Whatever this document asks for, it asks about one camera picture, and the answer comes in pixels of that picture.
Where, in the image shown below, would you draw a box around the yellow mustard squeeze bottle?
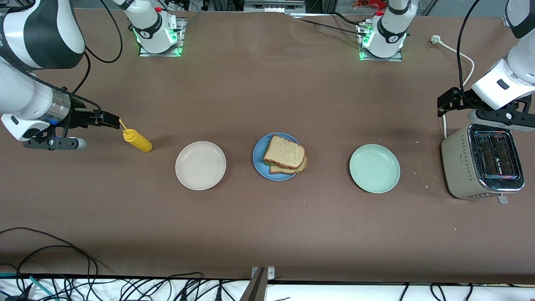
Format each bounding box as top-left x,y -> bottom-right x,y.
119,119 -> 153,153

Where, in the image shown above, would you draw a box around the blue round plate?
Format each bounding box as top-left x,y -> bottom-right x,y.
252,133 -> 303,181

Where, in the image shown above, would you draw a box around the square brown bread slice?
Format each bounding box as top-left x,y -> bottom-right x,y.
270,153 -> 308,175

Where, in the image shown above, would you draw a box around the green lettuce leaf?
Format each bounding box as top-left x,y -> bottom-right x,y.
262,160 -> 302,173

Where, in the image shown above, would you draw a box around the light green round plate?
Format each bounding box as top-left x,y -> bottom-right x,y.
349,144 -> 401,194

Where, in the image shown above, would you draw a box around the beige round plate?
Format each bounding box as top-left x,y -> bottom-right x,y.
175,141 -> 227,191

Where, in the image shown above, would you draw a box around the silver beige toaster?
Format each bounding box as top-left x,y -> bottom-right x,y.
441,124 -> 525,204

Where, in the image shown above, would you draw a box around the white toaster power cord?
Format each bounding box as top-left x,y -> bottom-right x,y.
431,35 -> 475,138

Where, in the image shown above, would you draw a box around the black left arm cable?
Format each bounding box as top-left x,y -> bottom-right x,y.
456,0 -> 480,94

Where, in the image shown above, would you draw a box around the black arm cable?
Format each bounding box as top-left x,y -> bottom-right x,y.
456,0 -> 480,94
0,0 -> 124,112

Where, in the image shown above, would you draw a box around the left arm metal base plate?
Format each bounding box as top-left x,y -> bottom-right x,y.
357,21 -> 404,62

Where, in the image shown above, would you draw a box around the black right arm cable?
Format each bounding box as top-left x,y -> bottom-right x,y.
0,0 -> 124,112

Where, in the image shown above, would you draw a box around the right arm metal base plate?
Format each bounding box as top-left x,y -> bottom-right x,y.
139,18 -> 185,57

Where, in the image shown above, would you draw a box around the black looped floor cable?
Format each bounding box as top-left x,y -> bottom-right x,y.
0,227 -> 99,278

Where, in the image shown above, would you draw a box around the black cable on table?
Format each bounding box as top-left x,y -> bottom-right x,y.
293,13 -> 364,36

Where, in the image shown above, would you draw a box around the tangled black floor cables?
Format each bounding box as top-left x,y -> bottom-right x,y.
0,272 -> 251,301

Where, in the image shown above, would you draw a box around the teal cable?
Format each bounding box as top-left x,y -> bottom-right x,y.
0,272 -> 57,301

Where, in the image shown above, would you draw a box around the grey metal camera post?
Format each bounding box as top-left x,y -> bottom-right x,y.
239,266 -> 275,301

